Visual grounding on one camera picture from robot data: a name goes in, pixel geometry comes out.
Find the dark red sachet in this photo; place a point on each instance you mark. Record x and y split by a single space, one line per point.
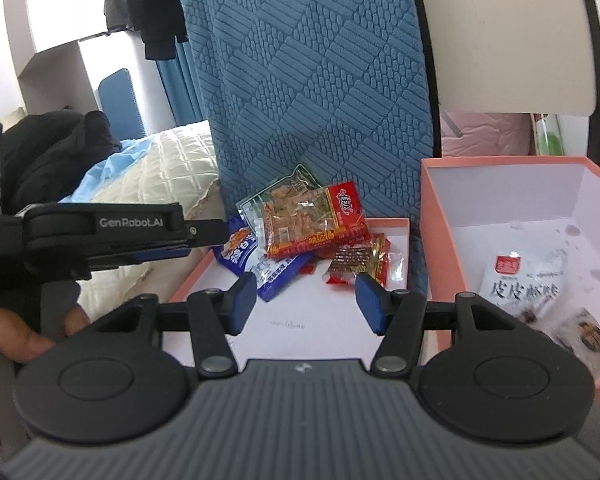
580 335

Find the hanging dark clothes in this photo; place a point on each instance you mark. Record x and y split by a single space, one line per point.
160 23

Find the black clothing pile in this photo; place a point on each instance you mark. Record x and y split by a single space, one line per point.
45 157

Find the blue quilted chair cover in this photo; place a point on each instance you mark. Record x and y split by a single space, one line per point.
343 87

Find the pink shoebox lid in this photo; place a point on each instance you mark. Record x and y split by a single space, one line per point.
308 320

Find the pink shoebox base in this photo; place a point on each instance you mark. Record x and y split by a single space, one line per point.
522 231

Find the green clear pickle snack packet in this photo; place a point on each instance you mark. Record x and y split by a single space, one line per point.
250 208

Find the cream quilted bed cover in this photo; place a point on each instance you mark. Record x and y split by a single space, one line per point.
180 167

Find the blue curtain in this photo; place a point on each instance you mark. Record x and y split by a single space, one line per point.
180 82

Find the red clear tofu snack packet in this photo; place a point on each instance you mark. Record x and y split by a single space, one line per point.
296 222

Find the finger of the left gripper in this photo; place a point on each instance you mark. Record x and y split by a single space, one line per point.
136 258
97 230

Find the pink quilted bundle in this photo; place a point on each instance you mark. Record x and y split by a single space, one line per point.
477 134

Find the blue white snack packet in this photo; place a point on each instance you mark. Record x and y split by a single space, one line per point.
241 254

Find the dark spicy strips clear packet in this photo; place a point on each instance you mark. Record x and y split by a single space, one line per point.
377 256

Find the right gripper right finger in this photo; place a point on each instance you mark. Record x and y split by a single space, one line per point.
398 317

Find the light blue sheet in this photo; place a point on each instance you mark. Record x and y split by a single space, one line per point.
109 169

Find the white wardrobe shelf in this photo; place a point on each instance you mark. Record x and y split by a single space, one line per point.
62 52

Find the blue padded chair back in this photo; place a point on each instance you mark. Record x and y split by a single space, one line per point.
118 102

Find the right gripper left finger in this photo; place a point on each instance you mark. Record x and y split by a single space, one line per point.
212 315

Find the white beef snack packet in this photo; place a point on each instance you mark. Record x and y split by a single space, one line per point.
525 284

